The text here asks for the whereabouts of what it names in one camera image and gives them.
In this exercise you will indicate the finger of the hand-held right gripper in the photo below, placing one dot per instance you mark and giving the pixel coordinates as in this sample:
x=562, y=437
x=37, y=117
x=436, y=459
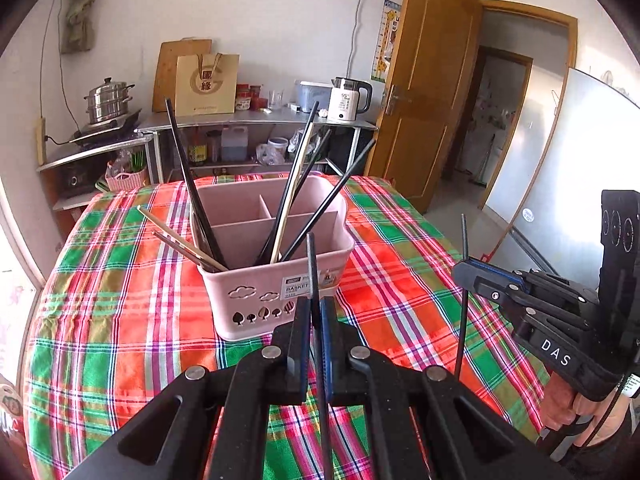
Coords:
x=480, y=282
x=487, y=264

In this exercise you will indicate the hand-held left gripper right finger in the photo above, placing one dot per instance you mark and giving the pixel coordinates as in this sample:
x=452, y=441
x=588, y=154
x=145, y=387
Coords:
x=327, y=360

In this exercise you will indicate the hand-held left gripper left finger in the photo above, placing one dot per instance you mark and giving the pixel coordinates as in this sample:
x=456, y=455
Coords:
x=300, y=355

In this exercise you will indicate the black chopstick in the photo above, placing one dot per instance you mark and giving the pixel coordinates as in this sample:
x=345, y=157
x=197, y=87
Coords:
x=300, y=155
x=181, y=157
x=461, y=330
x=345, y=180
x=320, y=150
x=214, y=247
x=312, y=270

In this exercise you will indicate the pink plastic utensil basket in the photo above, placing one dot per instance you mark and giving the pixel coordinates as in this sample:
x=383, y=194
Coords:
x=260, y=285

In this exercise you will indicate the cream chopstick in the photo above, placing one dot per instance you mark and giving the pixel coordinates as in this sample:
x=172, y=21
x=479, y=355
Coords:
x=292, y=195

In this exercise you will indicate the dark brown chopstick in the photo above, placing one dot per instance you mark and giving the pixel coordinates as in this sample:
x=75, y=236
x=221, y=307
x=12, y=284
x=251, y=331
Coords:
x=175, y=246

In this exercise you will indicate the light tan chopstick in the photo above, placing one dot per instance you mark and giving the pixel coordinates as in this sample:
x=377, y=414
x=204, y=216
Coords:
x=170, y=230

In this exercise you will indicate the person's right forearm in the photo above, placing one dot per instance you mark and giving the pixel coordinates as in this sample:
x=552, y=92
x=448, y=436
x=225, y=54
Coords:
x=622, y=425

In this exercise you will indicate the person's right hand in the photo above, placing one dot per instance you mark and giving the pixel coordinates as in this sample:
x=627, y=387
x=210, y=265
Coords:
x=557, y=400

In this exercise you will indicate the large white panel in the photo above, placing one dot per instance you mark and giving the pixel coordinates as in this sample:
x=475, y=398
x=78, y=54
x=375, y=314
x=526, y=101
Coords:
x=565, y=160

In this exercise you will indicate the wooden door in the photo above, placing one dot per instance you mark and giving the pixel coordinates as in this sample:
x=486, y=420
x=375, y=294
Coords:
x=430, y=85

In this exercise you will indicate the plaid tablecloth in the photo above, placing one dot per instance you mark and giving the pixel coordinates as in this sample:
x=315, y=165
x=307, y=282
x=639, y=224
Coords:
x=125, y=285

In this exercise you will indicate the clear plastic bag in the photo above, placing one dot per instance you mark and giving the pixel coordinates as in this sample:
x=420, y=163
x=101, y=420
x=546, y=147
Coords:
x=264, y=155

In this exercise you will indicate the white lidded jar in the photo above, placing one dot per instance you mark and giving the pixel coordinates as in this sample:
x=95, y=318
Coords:
x=278, y=149

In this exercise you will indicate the green basket with bags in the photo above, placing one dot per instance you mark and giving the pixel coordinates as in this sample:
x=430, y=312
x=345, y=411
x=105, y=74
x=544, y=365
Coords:
x=295, y=146

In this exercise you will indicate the white electric kettle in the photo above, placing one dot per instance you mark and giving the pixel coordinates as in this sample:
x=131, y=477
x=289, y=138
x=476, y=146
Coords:
x=347, y=102

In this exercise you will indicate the translucent plastic jug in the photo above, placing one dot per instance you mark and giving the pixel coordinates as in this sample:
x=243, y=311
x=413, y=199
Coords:
x=234, y=146

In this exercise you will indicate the brown lidded bottle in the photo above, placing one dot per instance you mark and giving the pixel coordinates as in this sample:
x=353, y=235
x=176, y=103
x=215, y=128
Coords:
x=214, y=147

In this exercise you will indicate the dark sauce bottle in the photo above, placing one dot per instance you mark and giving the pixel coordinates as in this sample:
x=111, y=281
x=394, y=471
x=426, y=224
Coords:
x=198, y=149

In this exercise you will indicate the grey plastic storage container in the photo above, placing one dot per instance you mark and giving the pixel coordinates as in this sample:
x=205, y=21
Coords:
x=312, y=96

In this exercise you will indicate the pink woven basket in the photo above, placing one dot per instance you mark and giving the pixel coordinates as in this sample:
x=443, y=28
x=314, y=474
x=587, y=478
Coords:
x=127, y=181

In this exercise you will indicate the metal kitchen shelf table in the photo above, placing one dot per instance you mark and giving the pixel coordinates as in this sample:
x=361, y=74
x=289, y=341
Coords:
x=225, y=120

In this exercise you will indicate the clear drinking glass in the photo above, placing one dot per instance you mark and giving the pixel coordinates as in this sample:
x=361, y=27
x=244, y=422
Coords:
x=276, y=100

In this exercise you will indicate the red lidded jar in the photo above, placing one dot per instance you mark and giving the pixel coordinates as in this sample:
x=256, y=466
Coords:
x=255, y=96
x=242, y=99

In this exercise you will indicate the tan paper bag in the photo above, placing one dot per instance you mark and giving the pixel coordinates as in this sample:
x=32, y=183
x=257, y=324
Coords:
x=207, y=87

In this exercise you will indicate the small black appliance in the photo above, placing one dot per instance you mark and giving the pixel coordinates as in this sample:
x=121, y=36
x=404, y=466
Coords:
x=77, y=180

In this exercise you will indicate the low metal side shelf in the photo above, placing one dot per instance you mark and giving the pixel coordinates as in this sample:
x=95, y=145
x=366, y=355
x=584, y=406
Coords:
x=85, y=155

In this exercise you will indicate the black induction cooker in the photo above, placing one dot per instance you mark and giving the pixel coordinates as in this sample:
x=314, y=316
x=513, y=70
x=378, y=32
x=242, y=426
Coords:
x=105, y=132

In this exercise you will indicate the wooden cutting board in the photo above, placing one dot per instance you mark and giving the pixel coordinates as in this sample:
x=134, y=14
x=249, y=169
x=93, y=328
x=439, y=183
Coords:
x=165, y=75

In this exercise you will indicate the stainless steel steamer pot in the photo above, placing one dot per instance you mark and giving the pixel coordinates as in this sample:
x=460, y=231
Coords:
x=107, y=102

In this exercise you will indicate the yellowed power strip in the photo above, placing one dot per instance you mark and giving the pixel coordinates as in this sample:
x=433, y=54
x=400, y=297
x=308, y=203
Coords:
x=40, y=142

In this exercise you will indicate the hanging beige cloth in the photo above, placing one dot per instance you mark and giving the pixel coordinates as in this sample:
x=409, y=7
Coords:
x=77, y=15

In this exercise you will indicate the wooden door frame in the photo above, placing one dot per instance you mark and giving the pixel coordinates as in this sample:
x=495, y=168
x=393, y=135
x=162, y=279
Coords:
x=572, y=45

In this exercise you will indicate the colourful wall poster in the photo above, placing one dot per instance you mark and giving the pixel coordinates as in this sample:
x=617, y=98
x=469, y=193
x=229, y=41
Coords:
x=387, y=40

